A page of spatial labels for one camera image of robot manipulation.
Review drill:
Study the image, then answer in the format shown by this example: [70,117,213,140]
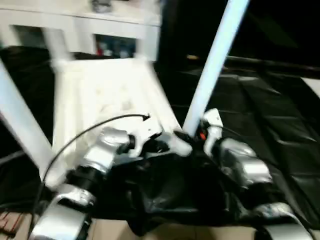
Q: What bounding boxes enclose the shiny object on cabinet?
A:
[90,0,113,13]

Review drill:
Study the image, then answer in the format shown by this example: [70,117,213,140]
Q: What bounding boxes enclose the white cabinet with glass doors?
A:
[0,0,163,61]

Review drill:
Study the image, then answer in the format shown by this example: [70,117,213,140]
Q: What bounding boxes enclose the black backdrop cloth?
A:
[159,0,320,73]

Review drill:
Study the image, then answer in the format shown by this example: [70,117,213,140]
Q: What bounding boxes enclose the white plastic table leg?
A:
[40,24,75,66]
[0,59,55,174]
[134,0,151,64]
[183,0,251,136]

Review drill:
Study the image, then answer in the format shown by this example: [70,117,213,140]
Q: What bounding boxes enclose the white plastic table top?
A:
[40,55,194,191]

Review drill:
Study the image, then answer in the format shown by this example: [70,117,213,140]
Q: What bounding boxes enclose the black mat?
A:
[0,46,320,237]

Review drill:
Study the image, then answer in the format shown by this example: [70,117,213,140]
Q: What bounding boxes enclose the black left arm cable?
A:
[29,113,153,226]

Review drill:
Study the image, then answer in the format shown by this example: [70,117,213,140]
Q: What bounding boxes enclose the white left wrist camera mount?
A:
[134,114,165,159]

